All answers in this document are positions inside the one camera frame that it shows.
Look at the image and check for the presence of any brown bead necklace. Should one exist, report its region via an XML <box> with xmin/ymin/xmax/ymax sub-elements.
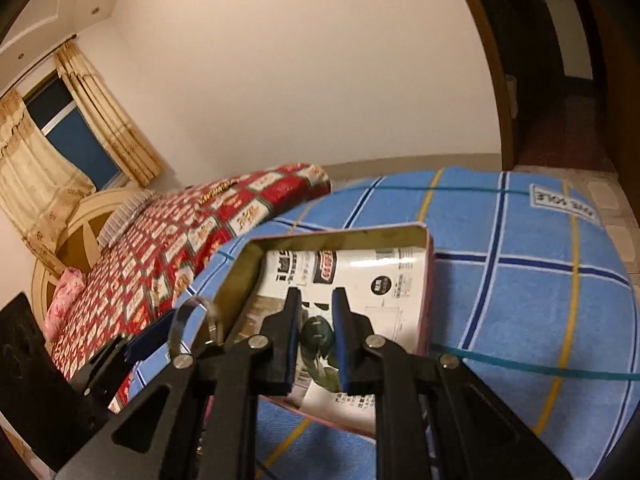
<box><xmin>197</xmin><ymin>182</ymin><xmax>241</xmax><ymax>206</ymax></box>

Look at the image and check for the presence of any printed paper sheet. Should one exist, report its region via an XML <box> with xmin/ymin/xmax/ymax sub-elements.
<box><xmin>227</xmin><ymin>246</ymin><xmax>431</xmax><ymax>436</ymax></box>

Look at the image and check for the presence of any red patterned bedspread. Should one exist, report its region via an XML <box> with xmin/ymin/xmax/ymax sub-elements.
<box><xmin>45</xmin><ymin>162</ymin><xmax>332</xmax><ymax>411</ymax></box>

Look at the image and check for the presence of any blue plaid blanket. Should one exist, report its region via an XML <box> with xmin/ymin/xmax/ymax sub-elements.
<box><xmin>107</xmin><ymin>166</ymin><xmax>640</xmax><ymax>480</ymax></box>

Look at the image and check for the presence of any pink floral pillow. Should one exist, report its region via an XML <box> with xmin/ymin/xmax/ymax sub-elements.
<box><xmin>44</xmin><ymin>267</ymin><xmax>86</xmax><ymax>341</ymax></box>

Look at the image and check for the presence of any beige patterned curtain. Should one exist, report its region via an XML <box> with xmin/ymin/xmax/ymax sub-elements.
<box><xmin>0</xmin><ymin>87</ymin><xmax>96</xmax><ymax>271</ymax></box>
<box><xmin>54</xmin><ymin>42</ymin><xmax>166</xmax><ymax>188</ymax></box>

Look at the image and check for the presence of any striped pillow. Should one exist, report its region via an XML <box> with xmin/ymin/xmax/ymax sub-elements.
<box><xmin>97</xmin><ymin>189</ymin><xmax>156</xmax><ymax>248</ymax></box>

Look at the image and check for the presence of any dark curtain rod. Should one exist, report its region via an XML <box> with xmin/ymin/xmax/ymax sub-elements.
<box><xmin>0</xmin><ymin>34</ymin><xmax>78</xmax><ymax>97</ymax></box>

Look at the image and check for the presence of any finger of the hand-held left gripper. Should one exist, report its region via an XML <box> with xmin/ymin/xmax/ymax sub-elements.
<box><xmin>112</xmin><ymin>310</ymin><xmax>178</xmax><ymax>376</ymax></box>

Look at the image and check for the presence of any silver bangle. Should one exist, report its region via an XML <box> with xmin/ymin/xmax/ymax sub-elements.
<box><xmin>167</xmin><ymin>296</ymin><xmax>223</xmax><ymax>361</ymax></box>

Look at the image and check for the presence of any window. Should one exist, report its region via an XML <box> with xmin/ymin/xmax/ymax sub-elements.
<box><xmin>22</xmin><ymin>72</ymin><xmax>128</xmax><ymax>191</ymax></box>

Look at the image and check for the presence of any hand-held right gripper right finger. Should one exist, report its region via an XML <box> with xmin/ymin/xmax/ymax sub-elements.
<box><xmin>331</xmin><ymin>286</ymin><xmax>574</xmax><ymax>480</ymax></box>

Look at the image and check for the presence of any cream wooden headboard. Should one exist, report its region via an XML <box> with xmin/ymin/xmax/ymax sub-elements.
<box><xmin>31</xmin><ymin>187</ymin><xmax>146</xmax><ymax>331</ymax></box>

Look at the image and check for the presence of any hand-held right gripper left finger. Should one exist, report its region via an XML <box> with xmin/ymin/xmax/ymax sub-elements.
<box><xmin>52</xmin><ymin>287</ymin><xmax>303</xmax><ymax>480</ymax></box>

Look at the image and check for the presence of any pink metal tin box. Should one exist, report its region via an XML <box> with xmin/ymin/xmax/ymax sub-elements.
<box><xmin>187</xmin><ymin>222</ymin><xmax>435</xmax><ymax>441</ymax></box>

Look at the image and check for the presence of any wooden door frame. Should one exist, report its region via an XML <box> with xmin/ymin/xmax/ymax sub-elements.
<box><xmin>445</xmin><ymin>0</ymin><xmax>526</xmax><ymax>171</ymax></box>

